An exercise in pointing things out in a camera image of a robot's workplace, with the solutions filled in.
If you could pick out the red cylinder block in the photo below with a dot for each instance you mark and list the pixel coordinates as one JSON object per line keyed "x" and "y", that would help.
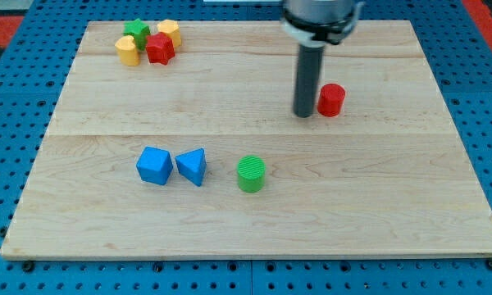
{"x": 331, "y": 100}

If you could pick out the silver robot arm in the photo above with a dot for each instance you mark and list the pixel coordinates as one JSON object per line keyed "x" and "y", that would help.
{"x": 316, "y": 23}

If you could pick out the green cylinder block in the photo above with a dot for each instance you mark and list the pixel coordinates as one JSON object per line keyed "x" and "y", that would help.
{"x": 251, "y": 174}

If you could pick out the blue triangle block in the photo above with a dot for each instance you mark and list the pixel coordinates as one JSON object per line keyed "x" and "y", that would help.
{"x": 192, "y": 165}

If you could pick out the blue cube block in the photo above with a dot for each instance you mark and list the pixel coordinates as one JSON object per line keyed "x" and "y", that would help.
{"x": 154, "y": 165}

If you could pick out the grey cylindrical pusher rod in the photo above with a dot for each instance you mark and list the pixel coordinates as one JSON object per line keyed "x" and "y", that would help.
{"x": 309, "y": 63}

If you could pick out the red star block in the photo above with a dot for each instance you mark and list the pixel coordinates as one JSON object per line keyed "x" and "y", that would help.
{"x": 159, "y": 48}

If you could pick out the yellow hexagon block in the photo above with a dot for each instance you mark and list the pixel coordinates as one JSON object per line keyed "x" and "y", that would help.
{"x": 172, "y": 29}

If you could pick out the wooden board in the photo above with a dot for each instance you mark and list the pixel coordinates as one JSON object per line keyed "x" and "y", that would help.
{"x": 388, "y": 177}

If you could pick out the yellow heart block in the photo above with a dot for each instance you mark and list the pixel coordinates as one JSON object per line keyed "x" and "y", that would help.
{"x": 127, "y": 51}

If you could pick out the green star block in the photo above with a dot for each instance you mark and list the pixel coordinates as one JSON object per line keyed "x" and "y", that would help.
{"x": 139, "y": 30}

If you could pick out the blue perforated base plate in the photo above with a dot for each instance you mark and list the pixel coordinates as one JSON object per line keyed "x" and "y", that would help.
{"x": 35, "y": 65}

